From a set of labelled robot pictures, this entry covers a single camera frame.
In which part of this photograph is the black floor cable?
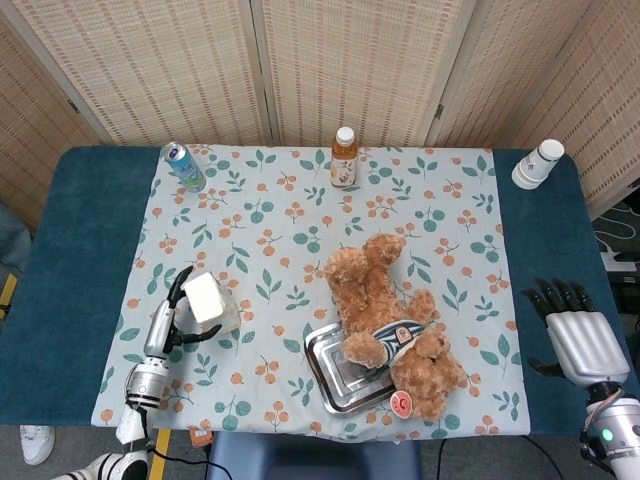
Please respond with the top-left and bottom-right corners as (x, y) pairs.
(148, 446), (236, 474)

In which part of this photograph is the stack of white paper cups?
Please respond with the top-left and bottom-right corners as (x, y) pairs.
(510, 138), (565, 190)

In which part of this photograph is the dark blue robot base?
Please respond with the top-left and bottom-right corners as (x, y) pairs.
(207, 430), (424, 480)

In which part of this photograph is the white sneaker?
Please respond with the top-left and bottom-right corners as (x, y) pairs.
(19, 424), (56, 464)

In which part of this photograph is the blue drink can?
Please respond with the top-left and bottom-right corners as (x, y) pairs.
(163, 141), (207, 193)

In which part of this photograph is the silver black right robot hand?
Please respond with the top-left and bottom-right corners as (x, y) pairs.
(520, 278), (631, 387)

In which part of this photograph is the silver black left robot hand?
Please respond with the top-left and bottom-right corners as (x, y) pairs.
(143, 265), (223, 359)

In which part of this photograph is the floral print tablecloth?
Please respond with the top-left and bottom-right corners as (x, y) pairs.
(90, 143), (531, 441)

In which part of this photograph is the white power strip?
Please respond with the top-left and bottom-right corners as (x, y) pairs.
(599, 249), (640, 274)

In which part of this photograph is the amber tea bottle white cap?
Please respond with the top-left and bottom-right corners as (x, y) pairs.
(330, 126), (360, 190)

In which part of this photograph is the beige woven folding screen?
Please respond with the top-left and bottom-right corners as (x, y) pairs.
(0, 0), (640, 231)

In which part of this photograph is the brown plush teddy bear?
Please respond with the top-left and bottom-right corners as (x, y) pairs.
(323, 232), (470, 421)

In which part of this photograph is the round pink hang tag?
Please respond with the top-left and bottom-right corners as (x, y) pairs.
(389, 391), (414, 418)

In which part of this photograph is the rectangular stainless steel tray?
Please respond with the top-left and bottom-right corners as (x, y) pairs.
(303, 322), (401, 416)

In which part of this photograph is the teal table cover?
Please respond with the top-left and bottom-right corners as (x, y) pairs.
(0, 144), (634, 436)

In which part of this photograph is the person leg in blue jeans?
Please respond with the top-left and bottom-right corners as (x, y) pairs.
(0, 202), (32, 274)

